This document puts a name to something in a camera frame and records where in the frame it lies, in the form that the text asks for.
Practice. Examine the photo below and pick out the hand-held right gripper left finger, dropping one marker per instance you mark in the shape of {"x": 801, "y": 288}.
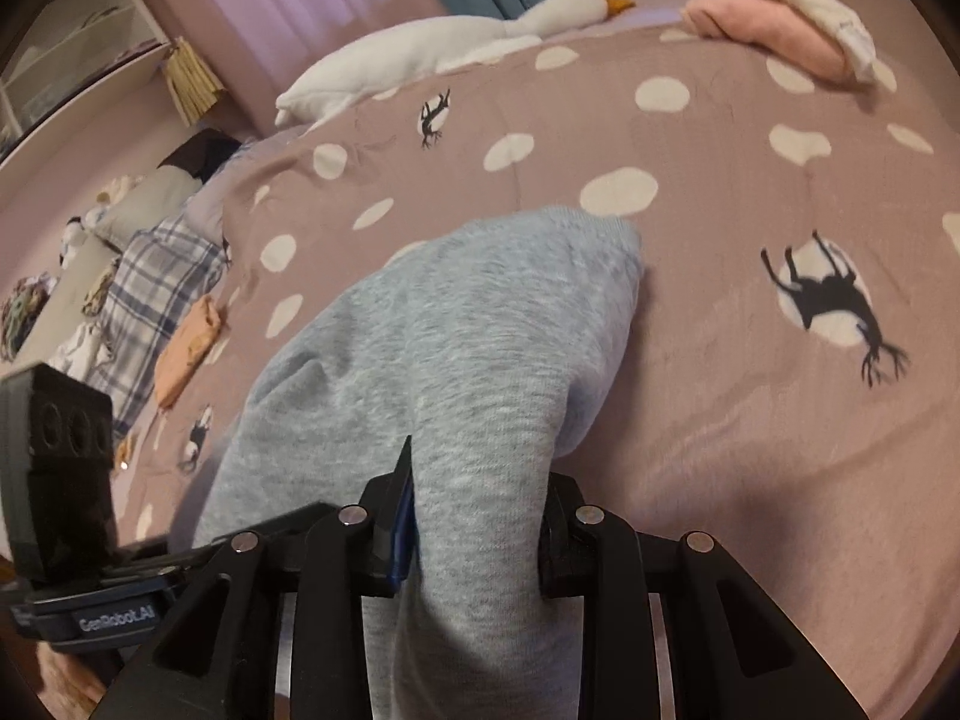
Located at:
{"x": 401, "y": 532}

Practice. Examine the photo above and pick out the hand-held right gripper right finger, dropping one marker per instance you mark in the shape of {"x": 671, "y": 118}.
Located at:
{"x": 562, "y": 547}

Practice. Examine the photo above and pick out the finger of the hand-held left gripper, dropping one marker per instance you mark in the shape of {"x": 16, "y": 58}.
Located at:
{"x": 165, "y": 559}

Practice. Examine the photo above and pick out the grey printed sweatshirt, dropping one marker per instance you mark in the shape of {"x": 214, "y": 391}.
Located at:
{"x": 465, "y": 360}

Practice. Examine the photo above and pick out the person's left forearm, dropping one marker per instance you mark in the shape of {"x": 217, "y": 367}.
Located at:
{"x": 67, "y": 671}

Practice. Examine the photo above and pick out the white crumpled cloth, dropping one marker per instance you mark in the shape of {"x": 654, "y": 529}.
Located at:
{"x": 79, "y": 352}

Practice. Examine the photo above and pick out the colourful crumpled cloth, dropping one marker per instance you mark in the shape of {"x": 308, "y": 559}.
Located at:
{"x": 26, "y": 311}

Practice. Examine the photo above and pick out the grey pillow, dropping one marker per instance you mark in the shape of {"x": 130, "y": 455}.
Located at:
{"x": 60, "y": 307}
{"x": 150, "y": 199}

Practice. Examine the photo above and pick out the orange folded cloth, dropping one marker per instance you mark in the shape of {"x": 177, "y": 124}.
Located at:
{"x": 184, "y": 352}

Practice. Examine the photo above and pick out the floral patterned cloth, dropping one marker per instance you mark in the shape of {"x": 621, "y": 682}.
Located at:
{"x": 101, "y": 289}

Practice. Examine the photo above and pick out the blue plaid pillow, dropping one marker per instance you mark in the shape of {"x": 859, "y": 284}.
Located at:
{"x": 150, "y": 277}

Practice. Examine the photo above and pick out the pile of plush toys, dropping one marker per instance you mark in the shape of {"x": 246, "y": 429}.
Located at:
{"x": 75, "y": 236}

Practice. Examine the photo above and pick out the dark brown pillow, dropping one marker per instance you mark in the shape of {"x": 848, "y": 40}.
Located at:
{"x": 199, "y": 154}

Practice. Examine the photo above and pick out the mauve dotted blanket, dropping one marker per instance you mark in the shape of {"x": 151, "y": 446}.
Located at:
{"x": 712, "y": 202}

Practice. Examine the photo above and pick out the white cubby shelf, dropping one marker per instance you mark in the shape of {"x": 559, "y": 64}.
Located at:
{"x": 97, "y": 82}

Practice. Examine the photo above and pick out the yellow pleated hanging cloth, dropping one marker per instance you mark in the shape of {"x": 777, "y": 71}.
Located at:
{"x": 191, "y": 82}

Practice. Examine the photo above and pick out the white goose plush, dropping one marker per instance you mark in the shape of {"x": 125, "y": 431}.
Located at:
{"x": 390, "y": 60}

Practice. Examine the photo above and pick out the lilac bed sheet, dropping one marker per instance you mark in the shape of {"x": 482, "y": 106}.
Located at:
{"x": 652, "y": 4}

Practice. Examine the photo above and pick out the pink folded cloth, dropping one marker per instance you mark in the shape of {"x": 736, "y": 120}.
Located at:
{"x": 765, "y": 30}

